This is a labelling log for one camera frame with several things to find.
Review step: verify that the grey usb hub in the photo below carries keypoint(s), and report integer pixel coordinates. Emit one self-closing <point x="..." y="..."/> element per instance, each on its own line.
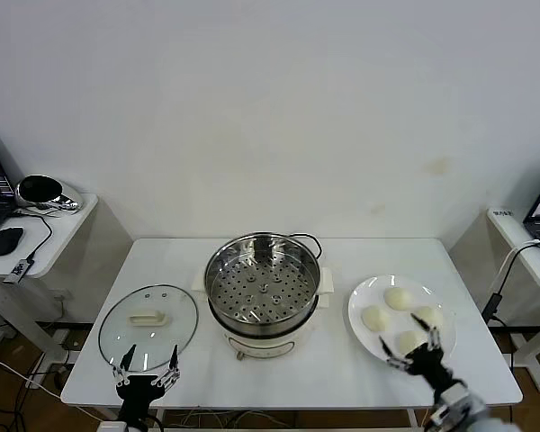
<point x="17" y="271"/>

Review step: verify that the white side table with mouse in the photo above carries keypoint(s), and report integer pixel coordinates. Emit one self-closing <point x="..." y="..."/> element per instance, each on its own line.
<point x="72" y="225"/>

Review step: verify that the white steamed baozi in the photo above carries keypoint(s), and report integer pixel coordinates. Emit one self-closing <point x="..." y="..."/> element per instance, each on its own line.
<point x="375" y="318"/>
<point x="397" y="298"/>
<point x="425" y="312"/>
<point x="408" y="341"/>

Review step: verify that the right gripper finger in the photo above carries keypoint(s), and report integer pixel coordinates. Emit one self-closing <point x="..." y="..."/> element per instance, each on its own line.
<point x="392" y="360"/>
<point x="433" y="337"/>

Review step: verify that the stainless steel steamer pot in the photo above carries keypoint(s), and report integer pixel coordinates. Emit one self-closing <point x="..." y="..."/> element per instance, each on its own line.
<point x="261" y="348"/>

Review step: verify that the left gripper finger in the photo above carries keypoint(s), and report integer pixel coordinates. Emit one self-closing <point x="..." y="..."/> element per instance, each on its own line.
<point x="125" y="366"/>
<point x="171" y="371"/>

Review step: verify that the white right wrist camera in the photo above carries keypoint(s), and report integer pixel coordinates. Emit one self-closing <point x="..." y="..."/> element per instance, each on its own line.
<point x="452" y="400"/>

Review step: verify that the white side table with label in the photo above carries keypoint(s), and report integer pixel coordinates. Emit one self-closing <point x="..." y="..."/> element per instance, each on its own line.
<point x="504" y="234"/>

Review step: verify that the white round plate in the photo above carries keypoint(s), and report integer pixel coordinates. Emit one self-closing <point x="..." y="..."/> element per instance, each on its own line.
<point x="369" y="292"/>

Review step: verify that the black computer mouse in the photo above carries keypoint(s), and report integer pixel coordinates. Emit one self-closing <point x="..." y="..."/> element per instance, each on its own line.
<point x="5" y="240"/>

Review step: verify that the white table leg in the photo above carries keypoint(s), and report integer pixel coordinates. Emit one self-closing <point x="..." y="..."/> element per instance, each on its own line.
<point x="413" y="418"/>
<point x="158" y="418"/>

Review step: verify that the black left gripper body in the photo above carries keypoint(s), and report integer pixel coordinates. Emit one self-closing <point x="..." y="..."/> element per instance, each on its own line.
<point x="137" y="391"/>

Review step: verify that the stainless steel steamer basket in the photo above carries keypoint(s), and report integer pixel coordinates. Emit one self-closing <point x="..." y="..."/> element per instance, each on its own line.
<point x="222" y="258"/>

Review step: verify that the small printed label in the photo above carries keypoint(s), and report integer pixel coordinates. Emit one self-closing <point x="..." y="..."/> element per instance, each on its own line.
<point x="503" y="213"/>

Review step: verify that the glass pot lid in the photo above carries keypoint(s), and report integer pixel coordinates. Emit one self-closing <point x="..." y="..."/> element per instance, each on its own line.
<point x="148" y="319"/>

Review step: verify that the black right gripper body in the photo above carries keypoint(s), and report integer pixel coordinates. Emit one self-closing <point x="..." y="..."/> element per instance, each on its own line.
<point x="429" y="364"/>

